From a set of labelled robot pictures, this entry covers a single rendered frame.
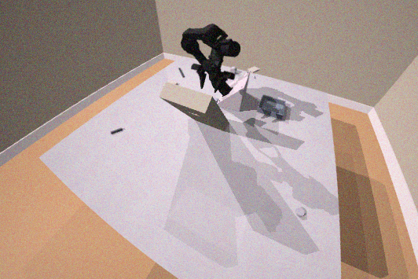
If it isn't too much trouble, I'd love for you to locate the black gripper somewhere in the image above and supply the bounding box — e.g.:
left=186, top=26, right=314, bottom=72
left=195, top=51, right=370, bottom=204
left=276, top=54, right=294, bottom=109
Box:
left=191, top=53, right=235, bottom=93

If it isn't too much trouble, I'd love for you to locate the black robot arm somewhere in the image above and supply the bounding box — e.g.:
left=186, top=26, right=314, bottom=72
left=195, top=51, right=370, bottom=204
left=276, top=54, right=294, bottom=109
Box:
left=181, top=24, right=240, bottom=96

